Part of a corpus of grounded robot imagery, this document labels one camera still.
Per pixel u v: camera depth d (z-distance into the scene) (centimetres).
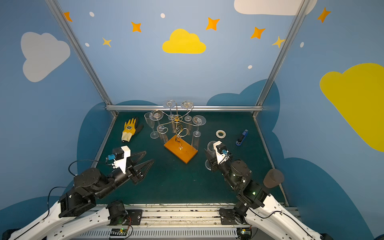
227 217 76
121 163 47
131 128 108
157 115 74
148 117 93
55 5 68
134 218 74
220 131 111
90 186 40
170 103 80
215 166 59
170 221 74
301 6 70
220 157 57
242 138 104
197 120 73
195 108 78
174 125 93
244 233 73
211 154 62
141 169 51
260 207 48
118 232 73
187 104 80
